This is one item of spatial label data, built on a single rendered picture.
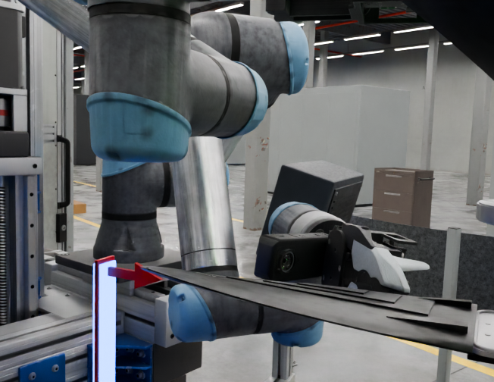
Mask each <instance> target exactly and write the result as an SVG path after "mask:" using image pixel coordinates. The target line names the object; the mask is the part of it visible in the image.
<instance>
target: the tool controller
mask: <svg viewBox="0 0 494 382"><path fill-rule="evenodd" d="M363 179H364V175H363V174H362V173H359V172H357V171H353V170H350V169H348V168H344V167H341V166H339V165H336V164H332V163H329V162H327V161H323V160H321V161H307V162H300V163H293V164H283V165H282V166H281V168H280V172H279V176H278V178H277V183H276V186H275V189H274V193H273V196H272V199H271V202H270V206H269V209H268V212H267V217H266V219H265V222H264V226H263V230H262V232H261V236H262V235H265V234H269V231H268V224H269V220H270V217H271V215H272V214H273V213H274V211H275V210H276V209H277V208H278V207H280V206H281V205H283V204H285V203H287V202H300V203H307V204H309V205H313V206H314V207H315V208H317V209H318V210H321V211H323V212H326V213H329V214H331V215H333V216H336V217H338V218H340V219H342V220H343V221H345V222H346V223H348V224H349V222H350V220H351V217H352V213H353V211H354V208H355V204H356V202H357V199H358V195H359V193H360V190H361V188H362V186H363V184H362V183H363Z"/></svg>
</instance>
